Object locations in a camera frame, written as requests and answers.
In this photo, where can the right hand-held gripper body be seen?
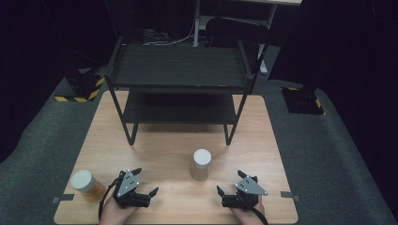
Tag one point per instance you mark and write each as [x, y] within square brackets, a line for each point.
[248, 187]

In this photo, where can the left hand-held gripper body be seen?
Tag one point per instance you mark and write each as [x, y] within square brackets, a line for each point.
[129, 184]

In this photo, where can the person's right hand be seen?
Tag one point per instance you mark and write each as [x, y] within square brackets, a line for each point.
[247, 216]

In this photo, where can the person's left hand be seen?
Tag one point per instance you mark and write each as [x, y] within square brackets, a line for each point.
[114, 214]

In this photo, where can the grey jar with white lid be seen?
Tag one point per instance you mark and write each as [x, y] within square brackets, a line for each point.
[201, 165]

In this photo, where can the amber jar with white lid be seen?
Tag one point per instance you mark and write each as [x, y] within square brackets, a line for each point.
[86, 185]

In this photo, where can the black stand base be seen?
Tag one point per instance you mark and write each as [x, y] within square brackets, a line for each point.
[302, 101]

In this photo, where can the yellow-black striped stand base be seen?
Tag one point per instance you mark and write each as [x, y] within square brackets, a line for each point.
[82, 87]

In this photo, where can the black two-tier shelf rack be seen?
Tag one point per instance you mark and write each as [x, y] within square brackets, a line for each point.
[180, 67]

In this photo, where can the black power strip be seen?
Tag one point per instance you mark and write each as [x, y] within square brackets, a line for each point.
[155, 35]

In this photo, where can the black chair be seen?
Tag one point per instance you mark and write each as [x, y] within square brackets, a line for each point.
[237, 29]

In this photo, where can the white metal desk frame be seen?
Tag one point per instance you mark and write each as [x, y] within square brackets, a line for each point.
[198, 23]

